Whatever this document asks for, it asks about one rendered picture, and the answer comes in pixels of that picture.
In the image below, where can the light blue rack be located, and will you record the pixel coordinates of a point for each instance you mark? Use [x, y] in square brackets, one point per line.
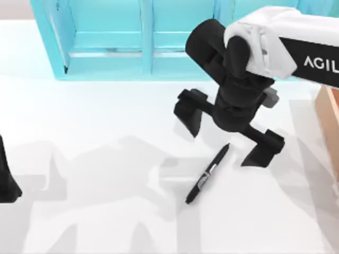
[111, 39]

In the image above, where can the shallow salmon-coloured box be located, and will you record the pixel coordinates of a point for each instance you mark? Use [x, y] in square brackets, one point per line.
[326, 119]

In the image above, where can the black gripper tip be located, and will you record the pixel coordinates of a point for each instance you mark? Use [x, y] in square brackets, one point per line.
[6, 182]

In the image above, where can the black pen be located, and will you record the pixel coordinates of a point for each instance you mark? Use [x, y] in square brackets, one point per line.
[205, 176]

